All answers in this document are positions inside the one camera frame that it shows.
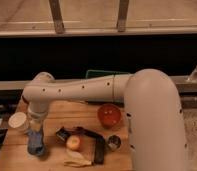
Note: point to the green plastic tray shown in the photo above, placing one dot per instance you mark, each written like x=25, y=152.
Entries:
x=101, y=73

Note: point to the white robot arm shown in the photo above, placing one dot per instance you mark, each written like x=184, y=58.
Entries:
x=152, y=106

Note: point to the black strap tool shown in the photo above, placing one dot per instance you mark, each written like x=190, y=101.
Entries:
x=99, y=151

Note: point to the white paper cup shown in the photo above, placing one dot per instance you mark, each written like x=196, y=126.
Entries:
x=19, y=122

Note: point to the red-orange bowl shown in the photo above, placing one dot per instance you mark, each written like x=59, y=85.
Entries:
x=109, y=115

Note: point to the small metal cup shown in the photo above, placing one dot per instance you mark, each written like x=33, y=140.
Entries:
x=114, y=142

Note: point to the blue sponge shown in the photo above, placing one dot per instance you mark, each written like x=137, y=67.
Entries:
x=35, y=139

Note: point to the yellow banana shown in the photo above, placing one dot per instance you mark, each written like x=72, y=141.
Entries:
x=76, y=159

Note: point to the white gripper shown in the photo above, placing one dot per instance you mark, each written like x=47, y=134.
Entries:
x=36, y=119

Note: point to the blue plastic cup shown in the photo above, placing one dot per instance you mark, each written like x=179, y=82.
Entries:
x=36, y=151

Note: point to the orange fruit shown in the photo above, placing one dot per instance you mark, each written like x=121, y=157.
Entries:
x=73, y=143

